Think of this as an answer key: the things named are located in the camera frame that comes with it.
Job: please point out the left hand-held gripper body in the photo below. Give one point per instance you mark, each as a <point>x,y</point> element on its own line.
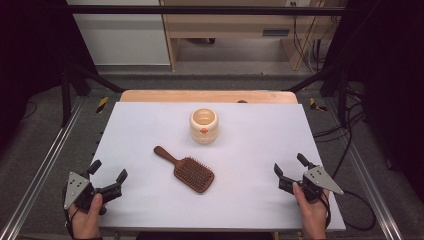
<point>77,188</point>

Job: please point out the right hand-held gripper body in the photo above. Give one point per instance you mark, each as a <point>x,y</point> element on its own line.
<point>318,178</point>

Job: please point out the brown wooden hairbrush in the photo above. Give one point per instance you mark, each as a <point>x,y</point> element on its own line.
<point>194,175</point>

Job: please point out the cream round jar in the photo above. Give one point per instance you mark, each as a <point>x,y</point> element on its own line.
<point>204,135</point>

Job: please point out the person's left hand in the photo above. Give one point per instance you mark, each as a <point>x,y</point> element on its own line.
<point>85,223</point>

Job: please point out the person's right hand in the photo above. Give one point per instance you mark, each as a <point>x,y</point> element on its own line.
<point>313,216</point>

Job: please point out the white table board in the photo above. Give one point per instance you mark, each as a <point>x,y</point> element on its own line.
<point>233,200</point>

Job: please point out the yellow black tape marker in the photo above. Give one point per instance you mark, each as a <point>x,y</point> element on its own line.
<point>102,104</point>
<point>315,105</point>

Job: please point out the light wooden table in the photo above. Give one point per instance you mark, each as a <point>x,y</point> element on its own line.
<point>186,96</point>

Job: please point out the black curtain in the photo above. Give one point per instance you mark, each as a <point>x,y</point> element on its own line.
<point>30,50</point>
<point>390,83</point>

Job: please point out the white cabinet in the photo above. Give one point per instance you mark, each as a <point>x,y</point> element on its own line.
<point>123,40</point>

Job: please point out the light wooden desk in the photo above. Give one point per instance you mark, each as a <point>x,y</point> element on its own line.
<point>226,25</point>

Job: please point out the aluminium floor rail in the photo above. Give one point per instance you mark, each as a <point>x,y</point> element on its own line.
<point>40,173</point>
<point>370,186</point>

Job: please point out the black metal frame stand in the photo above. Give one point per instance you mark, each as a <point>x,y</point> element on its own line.
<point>341,96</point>
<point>66,96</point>

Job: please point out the black horizontal frame bar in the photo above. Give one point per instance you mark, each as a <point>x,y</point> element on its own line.
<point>200,10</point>

